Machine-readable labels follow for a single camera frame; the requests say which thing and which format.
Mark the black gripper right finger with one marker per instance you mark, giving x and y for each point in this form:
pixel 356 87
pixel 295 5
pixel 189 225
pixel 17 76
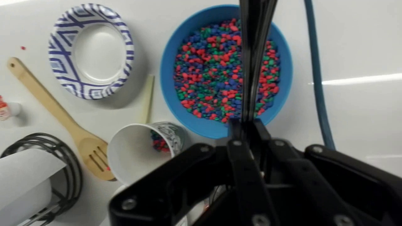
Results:
pixel 343 192

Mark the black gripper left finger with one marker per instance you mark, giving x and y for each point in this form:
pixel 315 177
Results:
pixel 246 184

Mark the dark metal spoon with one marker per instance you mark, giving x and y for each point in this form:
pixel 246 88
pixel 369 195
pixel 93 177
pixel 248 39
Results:
pixel 252 54

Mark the printed paper cup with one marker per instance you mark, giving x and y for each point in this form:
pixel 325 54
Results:
pixel 129 155

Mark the blue patterned paper bowl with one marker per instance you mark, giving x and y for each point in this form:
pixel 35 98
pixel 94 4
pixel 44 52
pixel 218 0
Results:
pixel 63 71

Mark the small heap of coloured beads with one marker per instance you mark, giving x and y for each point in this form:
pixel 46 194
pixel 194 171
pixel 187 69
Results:
pixel 159 144

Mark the red green blue beads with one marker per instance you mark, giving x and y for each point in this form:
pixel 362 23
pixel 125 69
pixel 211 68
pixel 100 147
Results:
pixel 208 76

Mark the pale wooden stick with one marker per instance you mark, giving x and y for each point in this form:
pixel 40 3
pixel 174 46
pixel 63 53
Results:
pixel 148 101

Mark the slotted wooden spatula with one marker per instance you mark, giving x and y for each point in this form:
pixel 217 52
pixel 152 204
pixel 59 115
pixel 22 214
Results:
pixel 45 101

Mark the white paper towel roll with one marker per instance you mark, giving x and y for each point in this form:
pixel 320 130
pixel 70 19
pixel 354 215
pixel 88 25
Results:
pixel 25 180

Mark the small red capped bottle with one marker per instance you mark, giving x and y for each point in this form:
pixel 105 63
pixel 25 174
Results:
pixel 6 110

